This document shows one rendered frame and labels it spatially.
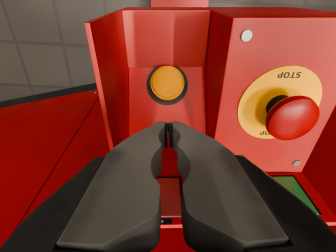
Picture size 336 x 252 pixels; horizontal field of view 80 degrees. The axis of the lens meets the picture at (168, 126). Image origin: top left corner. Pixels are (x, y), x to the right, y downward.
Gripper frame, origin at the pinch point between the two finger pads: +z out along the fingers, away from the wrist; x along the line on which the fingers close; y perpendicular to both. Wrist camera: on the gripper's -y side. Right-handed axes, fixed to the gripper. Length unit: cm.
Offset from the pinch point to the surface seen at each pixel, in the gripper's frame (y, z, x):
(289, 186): 9.5, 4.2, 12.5
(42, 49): 7, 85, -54
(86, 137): 23.9, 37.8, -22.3
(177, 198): 9.6, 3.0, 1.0
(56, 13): -7, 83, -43
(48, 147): 26, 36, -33
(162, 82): 0.6, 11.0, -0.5
